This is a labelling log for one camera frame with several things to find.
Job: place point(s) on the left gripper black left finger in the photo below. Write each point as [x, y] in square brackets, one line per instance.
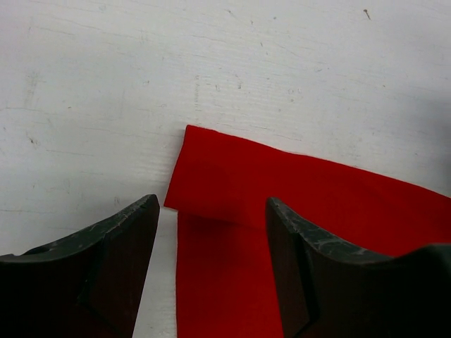
[87, 284]

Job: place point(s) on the red t shirt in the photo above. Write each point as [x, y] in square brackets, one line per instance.
[220, 185]

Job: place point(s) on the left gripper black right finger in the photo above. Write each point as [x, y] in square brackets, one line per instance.
[329, 287]

